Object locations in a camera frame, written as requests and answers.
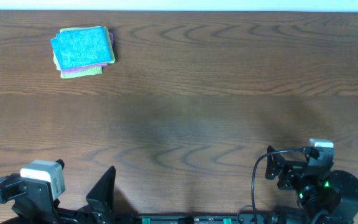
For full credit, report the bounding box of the blue cloth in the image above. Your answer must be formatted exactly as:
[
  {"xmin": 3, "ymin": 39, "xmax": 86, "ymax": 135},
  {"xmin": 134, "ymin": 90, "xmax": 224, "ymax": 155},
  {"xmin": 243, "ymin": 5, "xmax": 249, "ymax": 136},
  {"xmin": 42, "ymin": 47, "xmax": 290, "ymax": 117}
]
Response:
[{"xmin": 50, "ymin": 26, "xmax": 113, "ymax": 71}]

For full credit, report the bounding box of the right black cable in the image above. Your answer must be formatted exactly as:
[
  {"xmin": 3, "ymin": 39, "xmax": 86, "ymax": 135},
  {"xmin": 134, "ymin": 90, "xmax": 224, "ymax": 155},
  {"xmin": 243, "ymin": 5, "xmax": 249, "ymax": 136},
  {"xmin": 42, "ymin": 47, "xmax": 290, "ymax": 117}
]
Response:
[{"xmin": 236, "ymin": 147, "xmax": 320, "ymax": 224}]

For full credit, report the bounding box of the bottom green folded towel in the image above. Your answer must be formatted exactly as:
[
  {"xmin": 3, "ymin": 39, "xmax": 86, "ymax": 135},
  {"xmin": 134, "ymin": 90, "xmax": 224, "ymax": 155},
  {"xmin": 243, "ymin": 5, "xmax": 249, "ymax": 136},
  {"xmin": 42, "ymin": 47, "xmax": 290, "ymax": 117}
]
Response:
[{"xmin": 53, "ymin": 57, "xmax": 106, "ymax": 79}]

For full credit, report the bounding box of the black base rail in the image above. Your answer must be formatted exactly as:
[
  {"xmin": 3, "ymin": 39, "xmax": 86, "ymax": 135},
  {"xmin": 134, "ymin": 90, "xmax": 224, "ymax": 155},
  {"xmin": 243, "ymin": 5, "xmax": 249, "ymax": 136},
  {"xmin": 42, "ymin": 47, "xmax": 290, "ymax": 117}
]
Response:
[{"xmin": 113, "ymin": 212, "xmax": 279, "ymax": 224}]

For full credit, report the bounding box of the green folded towel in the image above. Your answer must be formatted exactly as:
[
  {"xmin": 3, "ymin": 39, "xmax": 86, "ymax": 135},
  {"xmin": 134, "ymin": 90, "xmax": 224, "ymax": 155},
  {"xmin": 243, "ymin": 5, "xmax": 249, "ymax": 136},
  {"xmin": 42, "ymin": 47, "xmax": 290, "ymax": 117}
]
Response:
[
  {"xmin": 52, "ymin": 26, "xmax": 116, "ymax": 71},
  {"xmin": 53, "ymin": 57, "xmax": 106, "ymax": 79}
]

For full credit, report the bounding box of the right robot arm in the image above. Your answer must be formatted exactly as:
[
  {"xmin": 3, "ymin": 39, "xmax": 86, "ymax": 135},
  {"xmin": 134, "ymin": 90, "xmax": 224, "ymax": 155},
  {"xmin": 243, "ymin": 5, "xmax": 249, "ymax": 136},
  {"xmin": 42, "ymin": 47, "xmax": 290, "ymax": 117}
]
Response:
[{"xmin": 265, "ymin": 146, "xmax": 358, "ymax": 223}]

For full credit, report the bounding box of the top green folded towel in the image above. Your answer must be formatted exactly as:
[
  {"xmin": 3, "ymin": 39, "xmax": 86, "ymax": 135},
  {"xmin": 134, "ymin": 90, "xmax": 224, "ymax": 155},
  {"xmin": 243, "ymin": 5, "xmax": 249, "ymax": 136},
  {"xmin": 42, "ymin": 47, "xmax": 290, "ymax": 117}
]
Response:
[{"xmin": 52, "ymin": 26, "xmax": 116, "ymax": 71}]

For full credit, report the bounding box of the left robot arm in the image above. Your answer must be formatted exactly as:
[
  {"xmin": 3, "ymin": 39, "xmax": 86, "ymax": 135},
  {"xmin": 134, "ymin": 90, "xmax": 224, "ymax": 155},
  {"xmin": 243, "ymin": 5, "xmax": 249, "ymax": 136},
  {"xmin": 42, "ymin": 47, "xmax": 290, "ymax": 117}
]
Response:
[{"xmin": 0, "ymin": 166, "xmax": 116, "ymax": 223}]

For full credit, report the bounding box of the purple folded towel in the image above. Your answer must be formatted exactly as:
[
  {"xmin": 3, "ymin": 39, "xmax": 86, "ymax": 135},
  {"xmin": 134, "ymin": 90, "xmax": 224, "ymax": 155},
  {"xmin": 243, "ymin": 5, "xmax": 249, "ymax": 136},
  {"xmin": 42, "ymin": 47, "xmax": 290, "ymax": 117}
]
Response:
[{"xmin": 61, "ymin": 29, "xmax": 116, "ymax": 78}]

